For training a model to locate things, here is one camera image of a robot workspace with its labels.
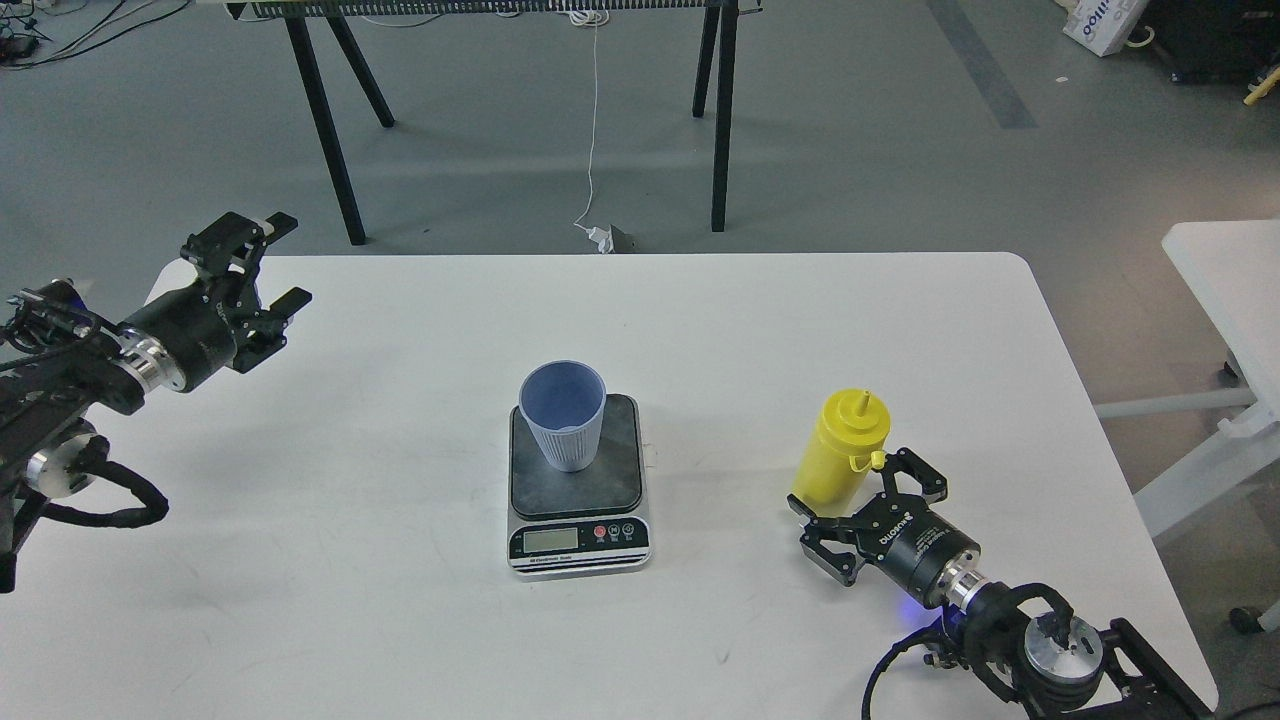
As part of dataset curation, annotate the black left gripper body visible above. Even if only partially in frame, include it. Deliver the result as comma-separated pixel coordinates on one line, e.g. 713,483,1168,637
122,266,262,393

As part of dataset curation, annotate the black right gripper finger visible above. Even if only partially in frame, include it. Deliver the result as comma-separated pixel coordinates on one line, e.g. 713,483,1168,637
786,495,881,587
868,447,948,518

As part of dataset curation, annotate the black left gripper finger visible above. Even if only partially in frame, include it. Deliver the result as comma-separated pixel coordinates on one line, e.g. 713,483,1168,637
239,287,314,373
180,211,298,291

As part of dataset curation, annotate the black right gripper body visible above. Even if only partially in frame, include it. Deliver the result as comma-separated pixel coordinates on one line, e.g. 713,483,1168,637
851,496,980,609

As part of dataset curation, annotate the yellow squeeze bottle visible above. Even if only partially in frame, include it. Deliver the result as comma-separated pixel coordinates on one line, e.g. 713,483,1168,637
791,388,891,516

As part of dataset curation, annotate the blue ribbed cup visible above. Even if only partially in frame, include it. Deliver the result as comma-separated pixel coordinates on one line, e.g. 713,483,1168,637
518,360,607,473

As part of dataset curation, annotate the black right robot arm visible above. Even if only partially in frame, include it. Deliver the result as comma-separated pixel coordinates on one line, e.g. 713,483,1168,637
787,448,1212,719

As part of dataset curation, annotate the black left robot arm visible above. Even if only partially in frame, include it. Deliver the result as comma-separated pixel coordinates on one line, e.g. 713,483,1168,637
1,211,312,593

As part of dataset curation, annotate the digital kitchen scale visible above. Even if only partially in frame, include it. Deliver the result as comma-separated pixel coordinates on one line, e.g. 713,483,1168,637
506,393,653,580

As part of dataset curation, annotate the black trestle table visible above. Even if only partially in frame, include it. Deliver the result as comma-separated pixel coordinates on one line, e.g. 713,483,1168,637
223,1,744,246

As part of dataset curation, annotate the white power adapter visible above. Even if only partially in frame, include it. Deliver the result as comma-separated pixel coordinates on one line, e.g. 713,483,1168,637
588,225,637,254

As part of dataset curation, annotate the white cardboard box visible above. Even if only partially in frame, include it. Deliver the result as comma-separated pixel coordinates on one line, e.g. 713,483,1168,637
1062,0,1149,58

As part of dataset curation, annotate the floor cables bundle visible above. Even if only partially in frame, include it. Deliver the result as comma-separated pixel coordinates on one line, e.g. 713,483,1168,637
0,0,191,73

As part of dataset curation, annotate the white hanging cable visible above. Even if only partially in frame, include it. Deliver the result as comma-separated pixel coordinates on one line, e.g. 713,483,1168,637
572,8,602,236

